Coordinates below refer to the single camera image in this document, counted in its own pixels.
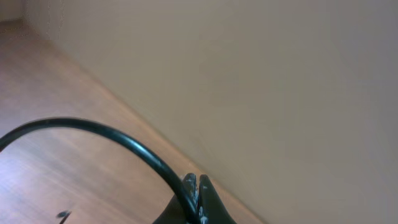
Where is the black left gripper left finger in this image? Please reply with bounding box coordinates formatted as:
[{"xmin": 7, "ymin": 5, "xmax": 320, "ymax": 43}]
[{"xmin": 154, "ymin": 173, "xmax": 198, "ymax": 224}]

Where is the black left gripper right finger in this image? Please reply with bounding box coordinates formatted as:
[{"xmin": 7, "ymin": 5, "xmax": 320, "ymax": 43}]
[{"xmin": 198, "ymin": 174, "xmax": 236, "ymax": 224}]

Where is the separated black USB cable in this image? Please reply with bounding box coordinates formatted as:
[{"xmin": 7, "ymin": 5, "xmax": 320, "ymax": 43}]
[{"xmin": 0, "ymin": 116, "xmax": 201, "ymax": 224}]

